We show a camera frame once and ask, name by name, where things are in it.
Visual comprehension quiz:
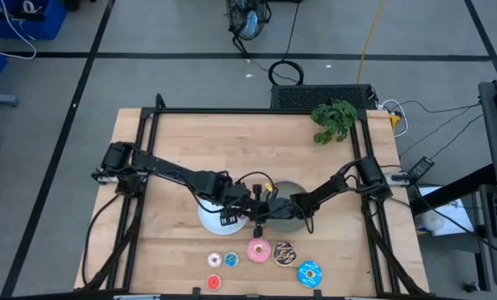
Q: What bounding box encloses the grey round plate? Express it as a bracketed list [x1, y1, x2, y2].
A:
[259, 179, 312, 233]

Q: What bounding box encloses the white paper sheet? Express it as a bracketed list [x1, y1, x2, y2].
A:
[414, 185, 475, 238]

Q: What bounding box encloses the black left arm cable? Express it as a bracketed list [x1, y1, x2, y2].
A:
[236, 170, 278, 201]

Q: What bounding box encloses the white round plate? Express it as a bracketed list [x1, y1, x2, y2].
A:
[197, 195, 249, 237]

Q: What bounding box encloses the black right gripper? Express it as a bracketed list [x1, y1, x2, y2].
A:
[252, 182, 299, 238]

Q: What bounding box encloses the white looped cable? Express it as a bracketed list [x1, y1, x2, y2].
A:
[379, 98, 410, 138]

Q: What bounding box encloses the large pink iced donut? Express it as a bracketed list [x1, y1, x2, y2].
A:
[246, 237, 273, 264]

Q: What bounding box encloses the green potted plant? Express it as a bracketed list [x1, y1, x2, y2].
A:
[309, 98, 359, 146]

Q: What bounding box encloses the yellow hanging cable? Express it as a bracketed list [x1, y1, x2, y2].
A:
[355, 0, 386, 85]

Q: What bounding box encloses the coiled black cable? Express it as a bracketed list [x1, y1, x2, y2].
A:
[267, 60, 305, 87]

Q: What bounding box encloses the black floor fan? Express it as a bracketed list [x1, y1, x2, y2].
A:
[225, 0, 273, 58]

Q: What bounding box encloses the white loose cable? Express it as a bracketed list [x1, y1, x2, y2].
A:
[0, 0, 38, 61]

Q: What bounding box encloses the black desk beam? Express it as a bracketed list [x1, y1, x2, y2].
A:
[409, 163, 495, 216]

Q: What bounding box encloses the black computer case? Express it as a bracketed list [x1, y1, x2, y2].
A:
[269, 83, 378, 112]

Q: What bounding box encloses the black hanging cable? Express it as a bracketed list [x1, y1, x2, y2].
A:
[284, 0, 302, 63]

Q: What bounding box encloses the white paper cup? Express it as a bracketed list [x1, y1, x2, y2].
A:
[421, 210, 446, 233]

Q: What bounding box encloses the black power adapter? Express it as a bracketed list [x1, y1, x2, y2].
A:
[406, 156, 435, 180]

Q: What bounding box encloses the black aluminium table frame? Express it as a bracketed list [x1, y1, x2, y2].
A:
[73, 93, 431, 300]

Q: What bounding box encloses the large chocolate iced donut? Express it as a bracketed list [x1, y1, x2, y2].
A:
[272, 241, 298, 268]

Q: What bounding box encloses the large blue iced donut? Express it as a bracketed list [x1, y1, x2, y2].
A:
[297, 260, 324, 288]

